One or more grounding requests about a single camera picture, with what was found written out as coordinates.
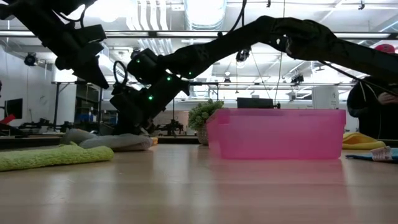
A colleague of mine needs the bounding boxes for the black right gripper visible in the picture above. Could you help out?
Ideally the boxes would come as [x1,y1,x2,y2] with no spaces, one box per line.
[109,74,191,136]

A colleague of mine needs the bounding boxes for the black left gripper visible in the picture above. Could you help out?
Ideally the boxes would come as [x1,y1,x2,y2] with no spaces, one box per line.
[55,24,109,90]

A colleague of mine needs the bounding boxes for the grey microfiber towel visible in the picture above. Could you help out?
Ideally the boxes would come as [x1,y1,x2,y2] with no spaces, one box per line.
[60,129,154,152]

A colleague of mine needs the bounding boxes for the green microfiber towel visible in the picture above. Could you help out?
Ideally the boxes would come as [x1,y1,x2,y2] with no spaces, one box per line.
[0,142,115,172]

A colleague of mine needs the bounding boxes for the pink plastic bin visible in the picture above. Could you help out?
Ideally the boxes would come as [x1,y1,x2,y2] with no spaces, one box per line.
[206,108,346,161]

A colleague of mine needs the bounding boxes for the yellow microfiber towel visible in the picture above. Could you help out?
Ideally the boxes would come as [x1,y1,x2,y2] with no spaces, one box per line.
[342,132,386,151]

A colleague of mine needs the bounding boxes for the blue microfiber towel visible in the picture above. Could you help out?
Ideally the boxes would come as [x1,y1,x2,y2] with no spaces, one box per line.
[345,146,398,164]

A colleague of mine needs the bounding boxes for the black shelf rack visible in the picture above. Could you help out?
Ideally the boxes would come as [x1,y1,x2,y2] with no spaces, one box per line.
[74,82,103,131]

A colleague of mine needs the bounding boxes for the small potted green plant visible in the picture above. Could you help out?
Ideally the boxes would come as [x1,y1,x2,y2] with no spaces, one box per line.
[188,98,224,146]

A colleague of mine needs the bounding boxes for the small black monitor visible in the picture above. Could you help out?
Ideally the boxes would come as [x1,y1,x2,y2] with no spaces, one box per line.
[4,98,24,119]

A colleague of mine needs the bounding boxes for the black background monitor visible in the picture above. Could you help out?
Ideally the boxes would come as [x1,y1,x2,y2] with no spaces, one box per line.
[236,97,274,110]

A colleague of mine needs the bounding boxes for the white background box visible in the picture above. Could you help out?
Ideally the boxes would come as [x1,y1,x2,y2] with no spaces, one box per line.
[312,86,340,110]

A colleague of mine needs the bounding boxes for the person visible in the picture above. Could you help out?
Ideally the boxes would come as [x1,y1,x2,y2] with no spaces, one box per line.
[346,43,398,141]

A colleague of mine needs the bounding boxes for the black hanging camera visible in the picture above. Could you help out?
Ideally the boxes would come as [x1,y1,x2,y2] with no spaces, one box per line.
[235,48,251,63]

